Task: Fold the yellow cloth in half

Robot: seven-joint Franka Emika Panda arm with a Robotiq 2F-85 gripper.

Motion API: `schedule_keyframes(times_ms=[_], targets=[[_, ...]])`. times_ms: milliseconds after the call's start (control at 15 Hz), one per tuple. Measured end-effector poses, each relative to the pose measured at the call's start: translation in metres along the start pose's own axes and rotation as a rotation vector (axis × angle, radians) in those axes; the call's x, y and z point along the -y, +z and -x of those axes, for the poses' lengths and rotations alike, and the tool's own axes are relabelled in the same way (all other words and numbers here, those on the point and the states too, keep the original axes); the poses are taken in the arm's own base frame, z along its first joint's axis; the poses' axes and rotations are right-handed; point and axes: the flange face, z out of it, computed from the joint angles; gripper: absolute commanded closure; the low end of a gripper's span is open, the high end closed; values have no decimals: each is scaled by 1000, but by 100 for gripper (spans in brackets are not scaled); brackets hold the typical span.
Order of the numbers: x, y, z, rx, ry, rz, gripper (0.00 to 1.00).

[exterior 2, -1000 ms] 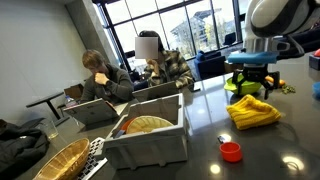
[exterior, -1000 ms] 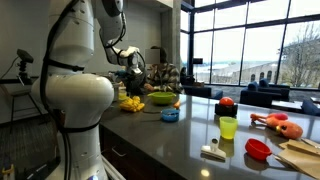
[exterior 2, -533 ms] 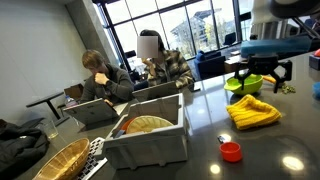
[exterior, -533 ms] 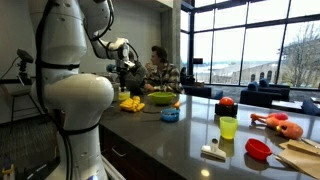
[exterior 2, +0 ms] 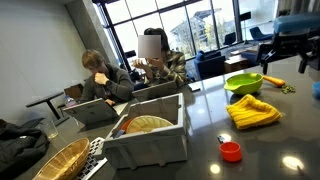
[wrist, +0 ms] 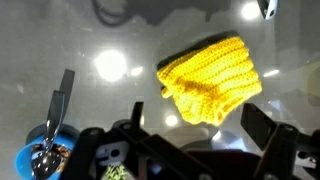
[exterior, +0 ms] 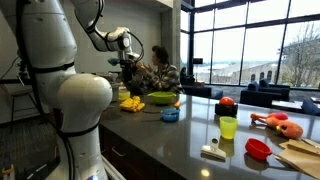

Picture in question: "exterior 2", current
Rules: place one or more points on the grey laptop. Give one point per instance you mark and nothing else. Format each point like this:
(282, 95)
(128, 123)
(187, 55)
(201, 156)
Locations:
(90, 111)
(155, 91)

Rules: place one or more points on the orange plate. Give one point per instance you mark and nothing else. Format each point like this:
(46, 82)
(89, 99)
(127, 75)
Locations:
(126, 124)

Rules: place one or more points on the clear water bottle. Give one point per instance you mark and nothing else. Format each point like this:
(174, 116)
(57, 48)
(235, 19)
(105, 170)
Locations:
(70, 101)

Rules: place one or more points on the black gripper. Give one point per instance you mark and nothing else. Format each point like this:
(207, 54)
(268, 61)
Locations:
(290, 42)

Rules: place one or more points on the wicker basket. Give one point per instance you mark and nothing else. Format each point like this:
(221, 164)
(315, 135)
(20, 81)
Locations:
(63, 161)

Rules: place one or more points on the small red cup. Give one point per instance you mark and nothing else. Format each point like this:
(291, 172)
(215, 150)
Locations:
(230, 151)

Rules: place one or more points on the black jacket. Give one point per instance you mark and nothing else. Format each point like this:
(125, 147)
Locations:
(20, 146)

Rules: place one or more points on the white computer keyboard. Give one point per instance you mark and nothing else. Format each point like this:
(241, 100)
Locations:
(91, 156)

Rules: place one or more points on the green plastic bowl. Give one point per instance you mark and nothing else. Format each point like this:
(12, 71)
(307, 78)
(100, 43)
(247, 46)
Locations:
(243, 83)

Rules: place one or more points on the blue lounge chair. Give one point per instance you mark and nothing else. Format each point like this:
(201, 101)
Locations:
(230, 38)

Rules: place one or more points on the person in plaid shirt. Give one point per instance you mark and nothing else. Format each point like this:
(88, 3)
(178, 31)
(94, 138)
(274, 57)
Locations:
(168, 68)

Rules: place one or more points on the orange toy carrot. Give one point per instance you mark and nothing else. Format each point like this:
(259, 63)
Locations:
(274, 81)

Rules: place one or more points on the cream ribbed plate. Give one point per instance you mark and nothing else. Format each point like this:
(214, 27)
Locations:
(148, 124)

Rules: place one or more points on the dark blue armchair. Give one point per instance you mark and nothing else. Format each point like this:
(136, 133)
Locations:
(210, 65)

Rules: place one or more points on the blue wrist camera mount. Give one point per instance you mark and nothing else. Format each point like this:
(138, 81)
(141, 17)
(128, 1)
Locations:
(296, 22)

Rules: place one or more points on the yellow knitted cloth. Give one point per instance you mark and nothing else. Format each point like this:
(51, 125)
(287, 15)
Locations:
(253, 111)

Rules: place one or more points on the grey plastic crate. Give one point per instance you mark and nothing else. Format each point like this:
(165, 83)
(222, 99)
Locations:
(146, 146)

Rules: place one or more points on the clear drinking glass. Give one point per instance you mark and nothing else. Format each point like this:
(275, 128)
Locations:
(50, 130)

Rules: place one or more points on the small black table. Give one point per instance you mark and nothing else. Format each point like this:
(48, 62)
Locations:
(46, 100)

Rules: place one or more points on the person in grey sweater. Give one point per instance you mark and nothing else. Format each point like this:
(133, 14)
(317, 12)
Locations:
(106, 85)

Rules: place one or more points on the brown cardboard box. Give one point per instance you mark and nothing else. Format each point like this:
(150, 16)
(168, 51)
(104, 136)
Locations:
(74, 91)

